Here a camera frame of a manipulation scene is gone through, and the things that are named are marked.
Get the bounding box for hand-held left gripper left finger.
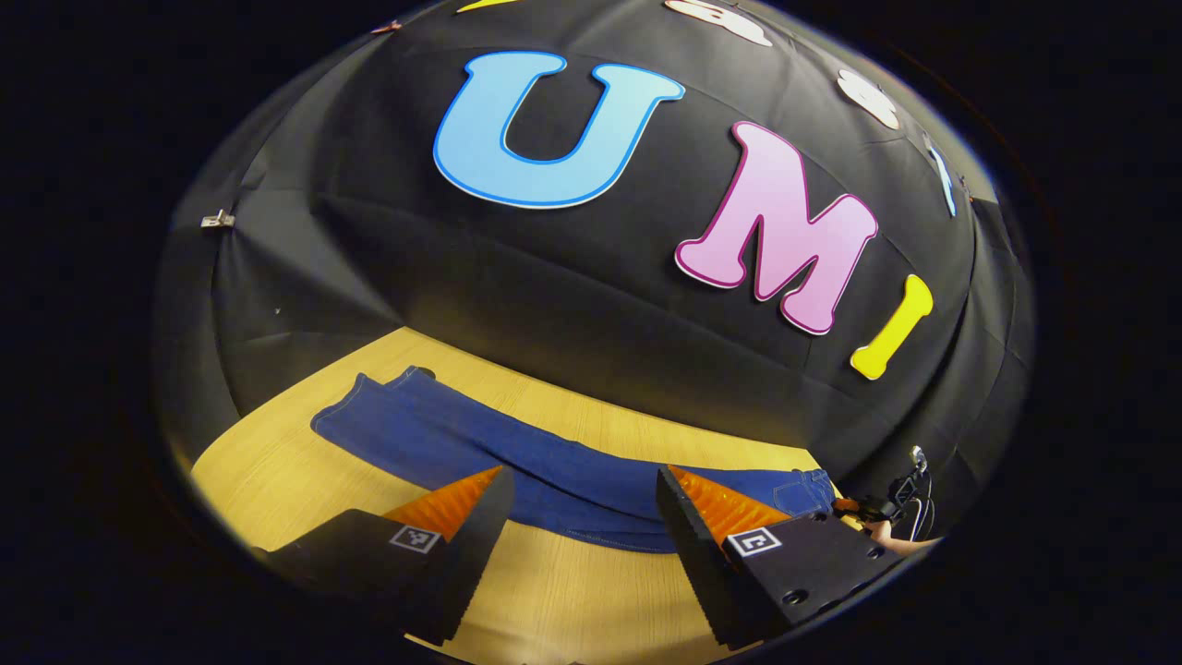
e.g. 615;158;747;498
251;465;516;647

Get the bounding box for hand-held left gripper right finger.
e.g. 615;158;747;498
656;465;908;650

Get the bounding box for blue denim jeans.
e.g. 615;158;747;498
310;366;838;556

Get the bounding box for black backdrop cloth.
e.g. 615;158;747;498
152;0;1037;548

